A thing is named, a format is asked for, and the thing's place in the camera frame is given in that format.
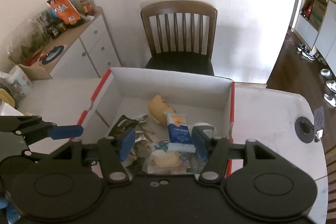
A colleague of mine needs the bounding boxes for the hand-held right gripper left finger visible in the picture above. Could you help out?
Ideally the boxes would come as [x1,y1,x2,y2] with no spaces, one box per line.
[39,127,136,184]

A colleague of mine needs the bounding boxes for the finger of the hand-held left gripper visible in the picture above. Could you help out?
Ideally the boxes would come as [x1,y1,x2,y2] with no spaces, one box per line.
[0,115,84,146]
[20,148,54,161]

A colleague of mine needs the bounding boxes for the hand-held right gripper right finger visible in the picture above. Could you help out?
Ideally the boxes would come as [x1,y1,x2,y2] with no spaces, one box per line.
[191,126,298,184]

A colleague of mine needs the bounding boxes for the dark snack packet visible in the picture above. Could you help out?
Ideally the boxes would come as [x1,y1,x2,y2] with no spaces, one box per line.
[110,114,141,136]

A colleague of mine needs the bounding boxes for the blue snack packet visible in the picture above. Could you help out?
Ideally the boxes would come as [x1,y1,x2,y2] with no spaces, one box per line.
[164,112,197,153]

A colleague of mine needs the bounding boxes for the clear bag of bread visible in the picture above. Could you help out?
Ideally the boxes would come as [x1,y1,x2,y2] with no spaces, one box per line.
[143,141,193,174]

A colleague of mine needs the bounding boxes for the yellow squishy animal toy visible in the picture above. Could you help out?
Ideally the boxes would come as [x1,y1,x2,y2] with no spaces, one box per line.
[148,95,177,127]

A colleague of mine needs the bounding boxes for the red cardboard box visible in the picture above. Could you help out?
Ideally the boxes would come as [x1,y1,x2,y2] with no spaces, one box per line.
[76,67,235,180]

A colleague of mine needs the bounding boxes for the wooden desktop organizer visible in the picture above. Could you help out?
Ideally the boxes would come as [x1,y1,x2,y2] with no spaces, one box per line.
[8,55,53,81]

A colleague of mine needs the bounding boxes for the blue cloth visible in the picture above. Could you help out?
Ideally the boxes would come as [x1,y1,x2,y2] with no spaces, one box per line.
[0,196,20,223]

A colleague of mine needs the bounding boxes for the printed tissue pack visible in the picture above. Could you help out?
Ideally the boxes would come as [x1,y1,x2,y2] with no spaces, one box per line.
[7,65,33,98]

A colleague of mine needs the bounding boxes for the round dark coaster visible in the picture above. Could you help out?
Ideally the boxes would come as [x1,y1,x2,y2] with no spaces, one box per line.
[41,46,65,65]

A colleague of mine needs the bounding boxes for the white drawer cabinet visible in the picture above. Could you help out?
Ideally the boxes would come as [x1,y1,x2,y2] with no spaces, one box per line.
[8,6,124,81]

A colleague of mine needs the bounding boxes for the black round table socket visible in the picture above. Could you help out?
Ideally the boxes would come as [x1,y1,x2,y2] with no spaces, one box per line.
[294,116,315,144]

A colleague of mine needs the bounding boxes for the orange snack bag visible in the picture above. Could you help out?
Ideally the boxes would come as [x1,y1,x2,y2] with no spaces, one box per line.
[47,0,82,28]

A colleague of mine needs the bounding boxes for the grey card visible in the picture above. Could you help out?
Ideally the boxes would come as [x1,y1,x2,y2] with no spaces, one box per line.
[314,106,326,142]

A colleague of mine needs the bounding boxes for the red-lidded jar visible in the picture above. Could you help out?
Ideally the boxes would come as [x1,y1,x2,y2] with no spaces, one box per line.
[80,0,95,16]

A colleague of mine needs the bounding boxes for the brown wooden chair, dark seat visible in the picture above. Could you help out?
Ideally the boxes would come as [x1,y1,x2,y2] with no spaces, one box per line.
[140,0,218,76]

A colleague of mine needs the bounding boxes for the white lower cabinet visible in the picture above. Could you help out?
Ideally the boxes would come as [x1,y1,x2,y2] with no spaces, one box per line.
[294,14,336,67]

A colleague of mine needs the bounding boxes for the red bag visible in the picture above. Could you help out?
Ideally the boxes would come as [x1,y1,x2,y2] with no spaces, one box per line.
[302,1,314,17]

